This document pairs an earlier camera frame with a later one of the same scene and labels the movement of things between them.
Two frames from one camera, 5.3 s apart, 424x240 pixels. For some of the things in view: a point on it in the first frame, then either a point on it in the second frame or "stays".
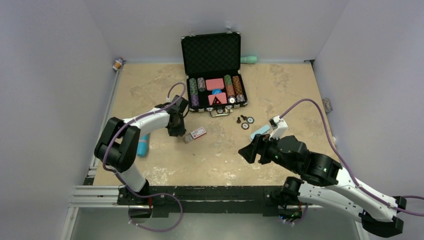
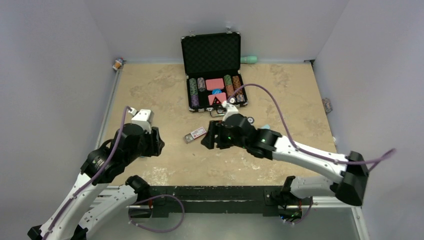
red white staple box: [194, 135] stays
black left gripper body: [178, 129] -> [149, 144]
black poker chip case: [213, 64] stays
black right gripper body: [268, 152] -> [225, 139]
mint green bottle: [249, 59] stays
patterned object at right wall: [327, 105] stays
